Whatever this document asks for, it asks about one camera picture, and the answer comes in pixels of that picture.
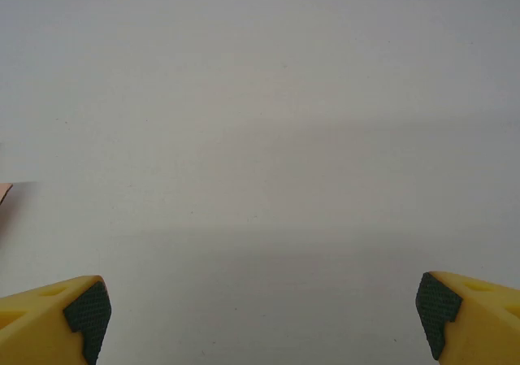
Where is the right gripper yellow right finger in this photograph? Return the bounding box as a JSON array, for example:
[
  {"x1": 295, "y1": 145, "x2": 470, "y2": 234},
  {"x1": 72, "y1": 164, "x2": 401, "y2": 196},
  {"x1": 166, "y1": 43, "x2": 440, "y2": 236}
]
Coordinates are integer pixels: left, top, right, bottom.
[{"x1": 414, "y1": 271, "x2": 520, "y2": 365}]

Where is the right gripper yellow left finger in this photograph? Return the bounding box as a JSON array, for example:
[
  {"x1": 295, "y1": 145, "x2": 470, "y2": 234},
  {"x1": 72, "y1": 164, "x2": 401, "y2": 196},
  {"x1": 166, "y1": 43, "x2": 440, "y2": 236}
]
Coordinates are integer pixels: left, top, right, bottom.
[{"x1": 0, "y1": 274, "x2": 113, "y2": 365}]

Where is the pink-brown cardboard box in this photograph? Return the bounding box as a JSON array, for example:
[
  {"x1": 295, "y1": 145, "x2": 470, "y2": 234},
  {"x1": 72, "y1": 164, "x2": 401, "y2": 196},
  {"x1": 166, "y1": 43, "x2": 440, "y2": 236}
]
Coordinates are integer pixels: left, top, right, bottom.
[{"x1": 0, "y1": 182, "x2": 15, "y2": 224}]

